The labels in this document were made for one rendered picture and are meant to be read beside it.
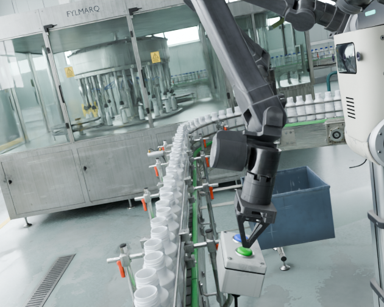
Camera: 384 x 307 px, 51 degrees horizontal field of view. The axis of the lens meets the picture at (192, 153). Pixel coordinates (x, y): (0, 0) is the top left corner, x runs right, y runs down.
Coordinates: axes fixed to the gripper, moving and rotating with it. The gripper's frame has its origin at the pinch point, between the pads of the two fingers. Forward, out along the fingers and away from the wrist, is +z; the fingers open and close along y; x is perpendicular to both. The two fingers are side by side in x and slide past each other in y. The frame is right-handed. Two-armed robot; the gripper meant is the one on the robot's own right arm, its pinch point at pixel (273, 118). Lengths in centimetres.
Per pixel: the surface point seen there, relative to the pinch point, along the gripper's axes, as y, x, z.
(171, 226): 38, 74, 9
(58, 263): 184, -160, 121
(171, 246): 38, 85, 8
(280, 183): -0.6, -14.9, 33.1
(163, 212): 40, 74, 5
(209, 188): 29.9, 31.6, 14.6
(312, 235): -5.8, 15.5, 46.2
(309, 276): -19, -79, 122
